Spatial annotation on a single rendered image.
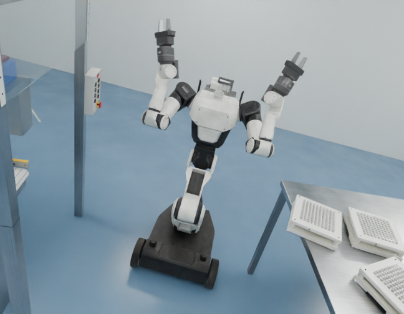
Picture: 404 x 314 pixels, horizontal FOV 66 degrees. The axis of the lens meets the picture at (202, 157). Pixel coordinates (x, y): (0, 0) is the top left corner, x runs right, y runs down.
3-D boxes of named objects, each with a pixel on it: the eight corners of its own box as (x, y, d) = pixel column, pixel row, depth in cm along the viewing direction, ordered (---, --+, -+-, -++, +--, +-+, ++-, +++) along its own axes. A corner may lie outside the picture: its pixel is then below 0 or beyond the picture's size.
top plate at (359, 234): (390, 222, 171) (392, 219, 170) (406, 255, 150) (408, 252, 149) (346, 209, 173) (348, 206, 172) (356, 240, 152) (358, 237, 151)
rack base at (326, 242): (336, 221, 170) (338, 218, 169) (335, 251, 150) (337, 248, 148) (292, 203, 175) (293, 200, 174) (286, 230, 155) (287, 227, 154)
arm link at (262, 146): (264, 116, 157) (255, 154, 158) (281, 121, 160) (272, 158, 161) (254, 117, 167) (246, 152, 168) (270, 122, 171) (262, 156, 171)
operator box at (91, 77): (100, 105, 216) (101, 68, 203) (93, 115, 202) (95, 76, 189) (90, 103, 216) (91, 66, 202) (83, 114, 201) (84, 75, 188)
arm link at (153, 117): (149, 86, 163) (138, 122, 163) (166, 91, 159) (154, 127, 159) (159, 92, 173) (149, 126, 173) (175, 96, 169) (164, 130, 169)
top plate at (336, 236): (340, 214, 168) (341, 211, 166) (340, 243, 147) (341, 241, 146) (295, 196, 173) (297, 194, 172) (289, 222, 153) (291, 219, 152)
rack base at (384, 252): (386, 228, 174) (388, 225, 173) (401, 261, 153) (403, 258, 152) (342, 215, 176) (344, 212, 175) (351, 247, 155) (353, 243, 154)
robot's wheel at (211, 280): (210, 273, 201) (203, 294, 210) (217, 275, 201) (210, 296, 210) (213, 252, 219) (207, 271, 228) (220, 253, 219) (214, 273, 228)
